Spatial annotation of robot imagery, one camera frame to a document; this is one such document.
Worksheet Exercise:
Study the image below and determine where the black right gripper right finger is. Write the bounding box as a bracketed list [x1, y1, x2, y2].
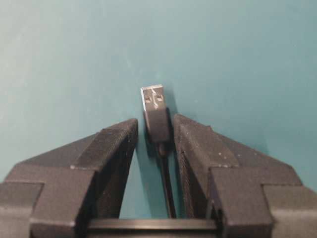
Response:
[174, 114, 317, 238]

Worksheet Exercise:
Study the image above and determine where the black USB cable with plug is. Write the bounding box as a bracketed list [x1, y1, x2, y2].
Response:
[140, 84, 177, 219]

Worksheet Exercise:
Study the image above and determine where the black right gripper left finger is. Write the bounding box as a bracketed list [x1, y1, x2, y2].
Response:
[0, 119, 138, 238]

